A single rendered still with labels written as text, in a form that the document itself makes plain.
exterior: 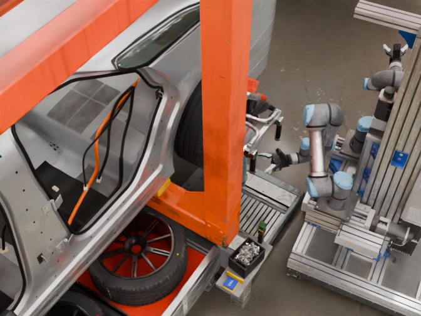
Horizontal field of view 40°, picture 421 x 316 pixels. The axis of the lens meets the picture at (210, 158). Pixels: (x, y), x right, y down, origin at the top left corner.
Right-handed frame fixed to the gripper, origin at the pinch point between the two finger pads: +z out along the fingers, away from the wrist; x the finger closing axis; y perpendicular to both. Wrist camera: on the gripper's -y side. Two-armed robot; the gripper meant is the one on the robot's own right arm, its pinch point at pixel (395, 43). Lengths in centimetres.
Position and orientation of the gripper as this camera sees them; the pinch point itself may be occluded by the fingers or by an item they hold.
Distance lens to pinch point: 411.3
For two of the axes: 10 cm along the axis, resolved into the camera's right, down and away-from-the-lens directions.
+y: 1.3, 6.6, 7.4
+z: 1.9, -7.5, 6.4
